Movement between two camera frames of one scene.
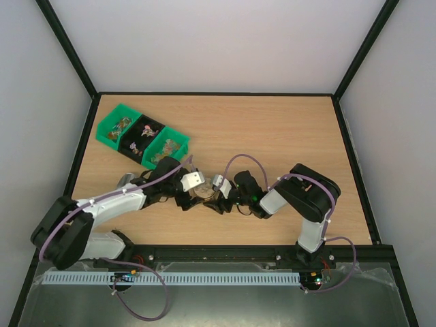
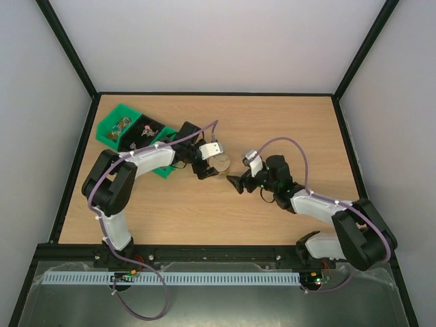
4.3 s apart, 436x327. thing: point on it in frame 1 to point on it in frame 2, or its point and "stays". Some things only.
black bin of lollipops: [133, 143] stays
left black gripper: [182, 201] to [197, 169]
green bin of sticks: [110, 129] stays
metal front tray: [329, 295] stays
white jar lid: [204, 191] to [221, 162]
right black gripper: [223, 199] to [248, 180]
